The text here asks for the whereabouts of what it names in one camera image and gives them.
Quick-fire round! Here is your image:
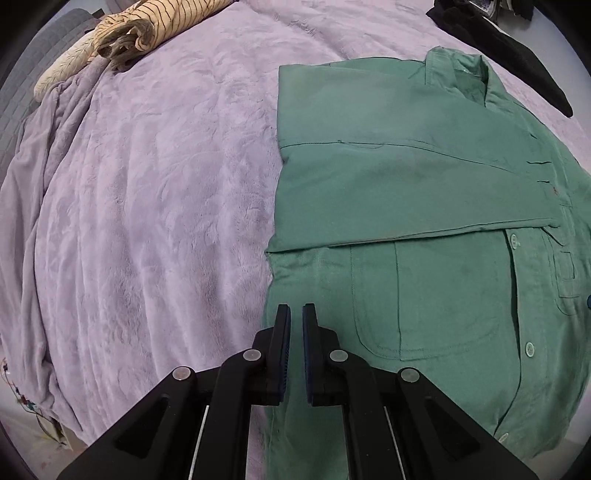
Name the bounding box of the cream patterned cloth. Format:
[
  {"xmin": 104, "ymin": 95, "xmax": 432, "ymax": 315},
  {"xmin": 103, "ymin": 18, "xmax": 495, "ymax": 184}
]
[{"xmin": 34, "ymin": 36, "xmax": 100, "ymax": 101}]

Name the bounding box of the green button shirt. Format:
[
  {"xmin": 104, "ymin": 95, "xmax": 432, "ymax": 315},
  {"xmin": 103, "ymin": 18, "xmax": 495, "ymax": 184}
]
[{"xmin": 261, "ymin": 46, "xmax": 591, "ymax": 480}]

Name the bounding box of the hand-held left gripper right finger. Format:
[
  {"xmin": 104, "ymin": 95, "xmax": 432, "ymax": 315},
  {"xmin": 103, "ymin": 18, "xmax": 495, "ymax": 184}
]
[{"xmin": 301, "ymin": 303, "xmax": 539, "ymax": 480}]

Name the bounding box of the beige striped garment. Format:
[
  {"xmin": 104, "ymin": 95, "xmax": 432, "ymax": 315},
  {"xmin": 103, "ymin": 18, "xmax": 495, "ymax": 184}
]
[{"xmin": 93, "ymin": 0, "xmax": 234, "ymax": 71}]

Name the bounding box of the white floral bed sheet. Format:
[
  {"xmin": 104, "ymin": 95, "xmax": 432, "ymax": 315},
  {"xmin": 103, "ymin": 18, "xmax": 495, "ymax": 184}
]
[{"xmin": 0, "ymin": 355, "xmax": 71, "ymax": 449}]

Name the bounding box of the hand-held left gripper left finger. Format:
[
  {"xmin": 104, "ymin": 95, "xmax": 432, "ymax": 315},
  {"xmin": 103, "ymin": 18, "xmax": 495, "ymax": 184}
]
[{"xmin": 55, "ymin": 304, "xmax": 293, "ymax": 480}]

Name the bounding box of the purple plush blanket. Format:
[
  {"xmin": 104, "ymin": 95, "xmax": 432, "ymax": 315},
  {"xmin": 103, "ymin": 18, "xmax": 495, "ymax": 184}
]
[{"xmin": 0, "ymin": 0, "xmax": 589, "ymax": 480}]

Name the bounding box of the black garment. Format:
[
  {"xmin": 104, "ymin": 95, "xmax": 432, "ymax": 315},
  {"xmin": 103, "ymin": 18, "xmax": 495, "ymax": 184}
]
[{"xmin": 426, "ymin": 0, "xmax": 574, "ymax": 119}]

